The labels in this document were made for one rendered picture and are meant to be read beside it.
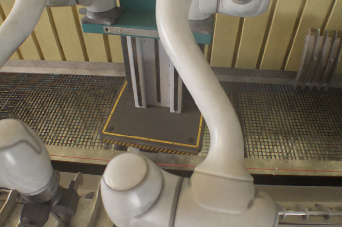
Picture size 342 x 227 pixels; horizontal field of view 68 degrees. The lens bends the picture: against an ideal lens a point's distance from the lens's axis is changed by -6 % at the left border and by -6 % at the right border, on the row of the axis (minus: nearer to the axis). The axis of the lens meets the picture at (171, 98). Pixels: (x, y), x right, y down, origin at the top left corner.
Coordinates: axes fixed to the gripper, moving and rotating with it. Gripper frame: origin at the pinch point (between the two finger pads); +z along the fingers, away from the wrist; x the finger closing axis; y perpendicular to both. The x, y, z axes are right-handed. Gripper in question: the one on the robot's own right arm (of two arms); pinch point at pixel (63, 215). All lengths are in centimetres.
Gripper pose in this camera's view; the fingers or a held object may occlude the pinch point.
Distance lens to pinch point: 85.3
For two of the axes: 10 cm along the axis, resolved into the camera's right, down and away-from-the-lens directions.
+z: 0.0, 7.2, 7.0
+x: -10.0, -0.5, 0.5
